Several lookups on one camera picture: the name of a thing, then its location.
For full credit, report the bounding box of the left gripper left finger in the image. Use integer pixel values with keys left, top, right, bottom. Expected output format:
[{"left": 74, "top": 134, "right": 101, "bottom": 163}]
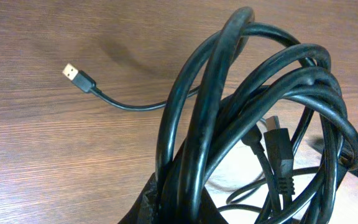
[{"left": 118, "top": 179, "right": 158, "bottom": 224}]

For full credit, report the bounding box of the black usb cable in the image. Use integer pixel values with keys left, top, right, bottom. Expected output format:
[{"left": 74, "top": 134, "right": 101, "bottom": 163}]
[{"left": 62, "top": 6, "right": 358, "bottom": 224}]

